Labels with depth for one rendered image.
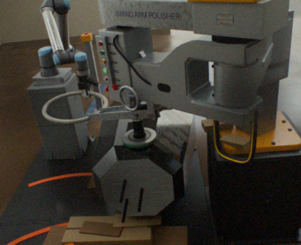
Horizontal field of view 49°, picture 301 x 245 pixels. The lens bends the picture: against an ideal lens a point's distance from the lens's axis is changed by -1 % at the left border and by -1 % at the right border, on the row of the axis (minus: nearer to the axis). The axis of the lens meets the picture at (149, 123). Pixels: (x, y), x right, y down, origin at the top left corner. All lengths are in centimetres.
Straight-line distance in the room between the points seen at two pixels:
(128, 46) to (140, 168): 77
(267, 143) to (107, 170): 102
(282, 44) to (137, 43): 82
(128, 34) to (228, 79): 60
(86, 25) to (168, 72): 799
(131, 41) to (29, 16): 834
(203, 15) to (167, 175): 108
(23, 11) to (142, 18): 855
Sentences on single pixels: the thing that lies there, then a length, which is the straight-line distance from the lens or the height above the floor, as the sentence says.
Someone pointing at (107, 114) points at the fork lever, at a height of 102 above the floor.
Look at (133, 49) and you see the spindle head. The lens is 178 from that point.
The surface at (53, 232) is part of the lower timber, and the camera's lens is 272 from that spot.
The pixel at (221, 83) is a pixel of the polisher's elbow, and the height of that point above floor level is 140.
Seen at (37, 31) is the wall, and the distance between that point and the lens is 1003.
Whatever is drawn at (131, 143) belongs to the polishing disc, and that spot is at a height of 89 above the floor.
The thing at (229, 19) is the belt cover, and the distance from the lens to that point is 132.
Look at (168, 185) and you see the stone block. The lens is 214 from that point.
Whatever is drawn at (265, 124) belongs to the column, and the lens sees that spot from 228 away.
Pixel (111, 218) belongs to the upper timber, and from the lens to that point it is 252.
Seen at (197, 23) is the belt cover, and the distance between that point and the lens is 140.
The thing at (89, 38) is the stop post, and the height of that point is 104.
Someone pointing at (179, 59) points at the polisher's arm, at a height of 148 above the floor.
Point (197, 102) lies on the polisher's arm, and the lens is 158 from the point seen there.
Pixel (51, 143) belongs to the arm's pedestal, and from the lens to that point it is 368.
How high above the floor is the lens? 195
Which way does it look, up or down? 28 degrees down
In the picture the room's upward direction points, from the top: 7 degrees counter-clockwise
